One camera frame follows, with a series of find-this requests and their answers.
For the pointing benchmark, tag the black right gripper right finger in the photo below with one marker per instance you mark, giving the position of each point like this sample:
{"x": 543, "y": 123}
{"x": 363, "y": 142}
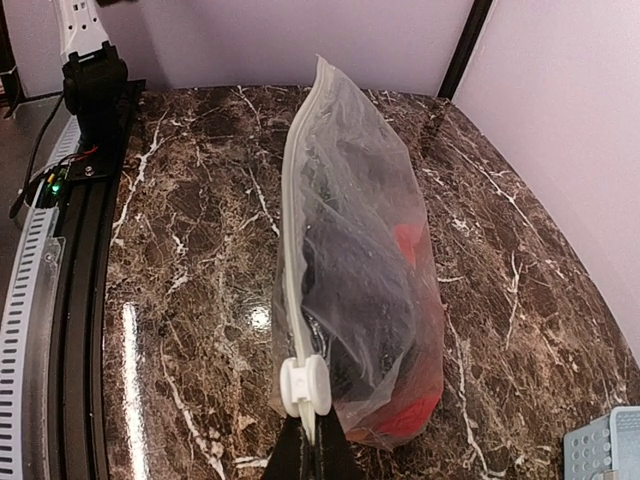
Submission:
{"x": 333, "y": 458}

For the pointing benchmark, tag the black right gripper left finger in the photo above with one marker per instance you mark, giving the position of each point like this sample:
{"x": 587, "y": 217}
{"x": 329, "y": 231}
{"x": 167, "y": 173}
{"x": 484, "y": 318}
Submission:
{"x": 291, "y": 456}

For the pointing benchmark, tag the purple fake eggplant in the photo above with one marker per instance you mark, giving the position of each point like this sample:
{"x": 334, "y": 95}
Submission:
{"x": 356, "y": 294}

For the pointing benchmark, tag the clear zip top bag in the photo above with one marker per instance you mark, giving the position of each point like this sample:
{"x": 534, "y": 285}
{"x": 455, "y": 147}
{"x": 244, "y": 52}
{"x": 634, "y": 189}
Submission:
{"x": 342, "y": 164}

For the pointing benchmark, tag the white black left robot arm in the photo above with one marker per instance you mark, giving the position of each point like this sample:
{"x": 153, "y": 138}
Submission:
{"x": 94, "y": 84}

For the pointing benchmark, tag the white bag zip slider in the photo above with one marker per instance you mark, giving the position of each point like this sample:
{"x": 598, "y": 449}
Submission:
{"x": 309, "y": 383}

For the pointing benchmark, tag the red fake tomato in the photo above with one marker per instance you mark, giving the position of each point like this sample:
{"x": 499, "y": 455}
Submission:
{"x": 420, "y": 383}

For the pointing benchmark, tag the light blue perforated basket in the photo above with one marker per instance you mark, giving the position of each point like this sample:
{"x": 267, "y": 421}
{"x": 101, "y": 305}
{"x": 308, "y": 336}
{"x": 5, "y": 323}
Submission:
{"x": 606, "y": 448}

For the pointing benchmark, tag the black front mounting rail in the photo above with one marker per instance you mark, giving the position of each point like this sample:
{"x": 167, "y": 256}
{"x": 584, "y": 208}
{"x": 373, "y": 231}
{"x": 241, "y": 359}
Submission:
{"x": 75, "y": 407}

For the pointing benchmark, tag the white slotted cable duct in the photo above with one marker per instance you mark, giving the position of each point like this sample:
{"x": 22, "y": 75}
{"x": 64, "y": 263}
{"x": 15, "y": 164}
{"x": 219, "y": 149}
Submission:
{"x": 27, "y": 327}

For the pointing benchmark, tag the black corner frame post right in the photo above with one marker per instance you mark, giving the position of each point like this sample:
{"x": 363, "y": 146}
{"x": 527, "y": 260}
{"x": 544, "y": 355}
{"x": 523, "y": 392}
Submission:
{"x": 465, "y": 47}

